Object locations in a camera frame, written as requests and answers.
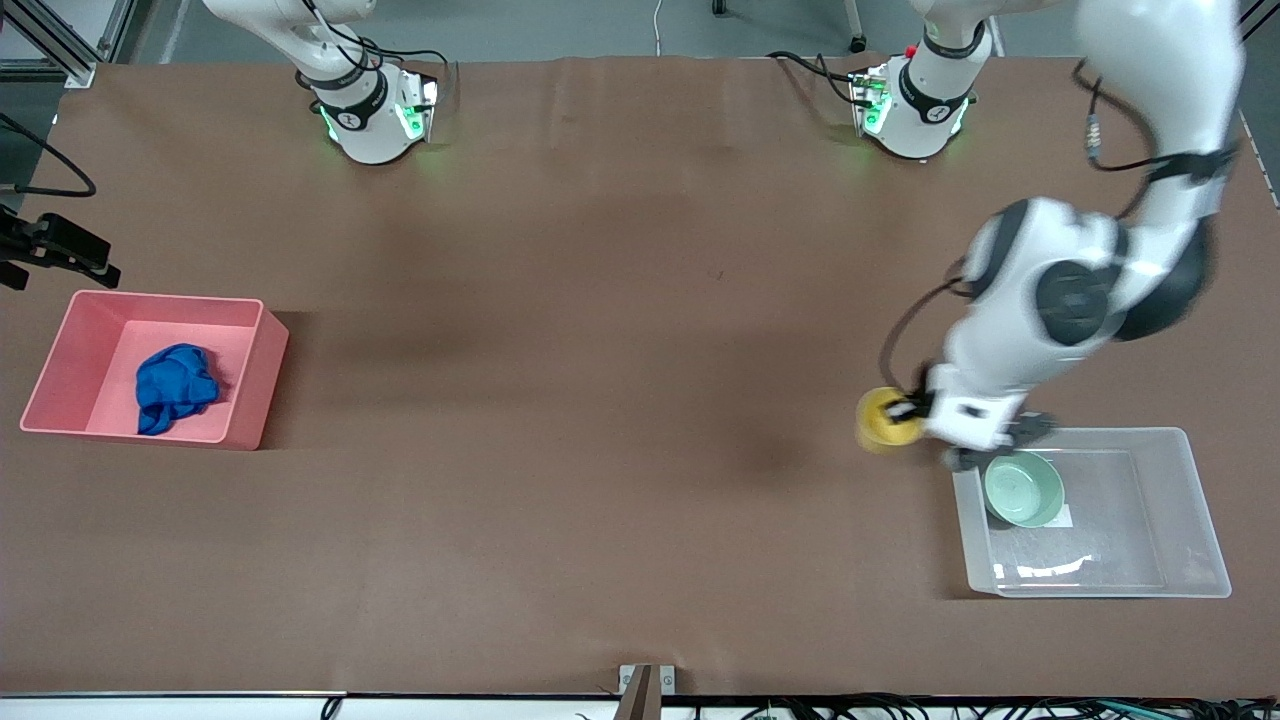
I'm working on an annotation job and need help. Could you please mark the yellow plastic cup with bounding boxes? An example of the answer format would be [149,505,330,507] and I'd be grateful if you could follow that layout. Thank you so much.
[855,386,927,454]

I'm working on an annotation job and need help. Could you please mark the green plastic bowl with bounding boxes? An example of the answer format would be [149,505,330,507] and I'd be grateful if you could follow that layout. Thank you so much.
[983,450,1066,530]

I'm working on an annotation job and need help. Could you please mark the blue microfiber cloth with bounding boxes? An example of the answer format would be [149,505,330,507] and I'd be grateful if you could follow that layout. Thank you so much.
[135,343,229,437]

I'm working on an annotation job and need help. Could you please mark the pink plastic box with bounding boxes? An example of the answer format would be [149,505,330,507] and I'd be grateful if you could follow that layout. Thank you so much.
[19,289,291,452]

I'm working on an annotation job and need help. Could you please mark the clear plastic box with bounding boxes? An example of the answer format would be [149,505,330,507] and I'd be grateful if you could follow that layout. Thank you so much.
[948,427,1233,600]

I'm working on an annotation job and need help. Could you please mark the black left arm wrist cable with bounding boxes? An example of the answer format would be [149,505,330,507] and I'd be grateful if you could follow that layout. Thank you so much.
[879,262,977,401]

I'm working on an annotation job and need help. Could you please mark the black arm wrist cable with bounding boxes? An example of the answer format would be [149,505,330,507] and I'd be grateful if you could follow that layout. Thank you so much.
[0,112,99,199]
[879,262,977,401]

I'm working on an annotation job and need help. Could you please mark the black right arm wrist cable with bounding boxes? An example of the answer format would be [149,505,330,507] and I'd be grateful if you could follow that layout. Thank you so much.
[0,112,99,199]

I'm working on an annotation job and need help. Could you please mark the aluminium frame profile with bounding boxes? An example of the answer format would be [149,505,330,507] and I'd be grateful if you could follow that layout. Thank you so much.
[0,0,137,90]

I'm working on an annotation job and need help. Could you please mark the black cable with silver connector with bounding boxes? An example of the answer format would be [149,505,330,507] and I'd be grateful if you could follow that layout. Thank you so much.
[1072,58,1186,219]

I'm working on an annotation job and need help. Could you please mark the black left arm base cable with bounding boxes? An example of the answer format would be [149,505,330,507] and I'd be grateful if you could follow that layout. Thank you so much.
[767,50,873,107]

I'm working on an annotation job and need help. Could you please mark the metal table edge bracket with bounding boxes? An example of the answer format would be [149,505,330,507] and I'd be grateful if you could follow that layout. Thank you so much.
[618,664,677,720]

